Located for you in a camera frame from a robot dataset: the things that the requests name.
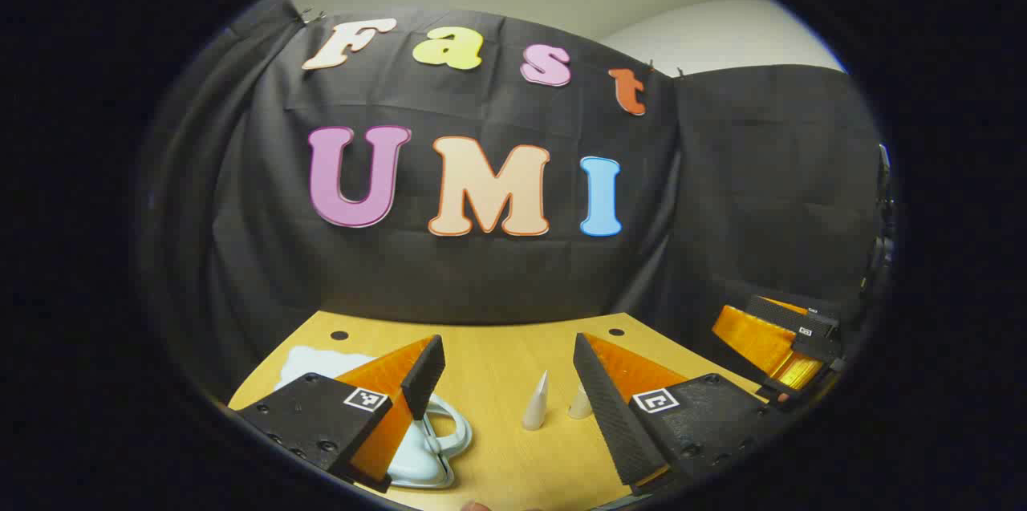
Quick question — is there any black backdrop cloth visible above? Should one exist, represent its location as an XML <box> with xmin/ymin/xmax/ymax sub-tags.
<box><xmin>140</xmin><ymin>0</ymin><xmax>895</xmax><ymax>408</ymax></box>

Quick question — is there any light blue suitcase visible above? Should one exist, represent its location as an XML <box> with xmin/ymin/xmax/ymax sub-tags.
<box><xmin>275</xmin><ymin>345</ymin><xmax>474</xmax><ymax>490</ymax></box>

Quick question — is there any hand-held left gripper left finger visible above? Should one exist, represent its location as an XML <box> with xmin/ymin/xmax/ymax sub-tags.
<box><xmin>237</xmin><ymin>335</ymin><xmax>447</xmax><ymax>494</ymax></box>

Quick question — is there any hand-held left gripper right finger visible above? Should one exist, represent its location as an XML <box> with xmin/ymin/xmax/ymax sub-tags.
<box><xmin>572</xmin><ymin>331</ymin><xmax>795</xmax><ymax>497</ymax></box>

